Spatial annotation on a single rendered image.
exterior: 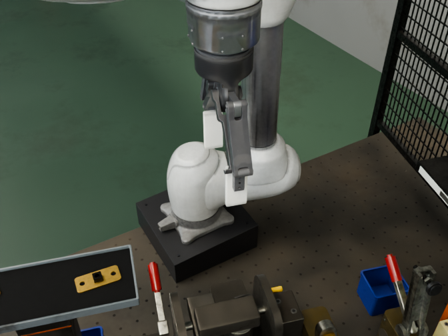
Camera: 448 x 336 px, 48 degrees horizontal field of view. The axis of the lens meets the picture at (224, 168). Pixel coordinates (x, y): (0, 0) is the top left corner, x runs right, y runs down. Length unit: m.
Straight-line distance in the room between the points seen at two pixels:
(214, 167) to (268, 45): 0.40
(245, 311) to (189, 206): 0.62
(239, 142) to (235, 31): 0.13
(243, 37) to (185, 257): 1.01
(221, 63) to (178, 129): 2.78
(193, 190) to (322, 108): 2.33
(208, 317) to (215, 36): 0.50
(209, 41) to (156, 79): 3.37
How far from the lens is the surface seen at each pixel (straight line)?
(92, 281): 1.01
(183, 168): 1.40
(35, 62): 4.45
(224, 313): 0.91
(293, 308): 1.01
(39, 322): 0.99
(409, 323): 1.07
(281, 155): 1.42
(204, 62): 0.62
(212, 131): 0.79
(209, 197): 1.45
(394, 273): 1.09
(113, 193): 2.94
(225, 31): 0.59
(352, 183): 1.94
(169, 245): 1.55
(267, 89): 1.28
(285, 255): 1.64
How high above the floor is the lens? 1.94
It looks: 40 degrees down
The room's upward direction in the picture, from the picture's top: straight up
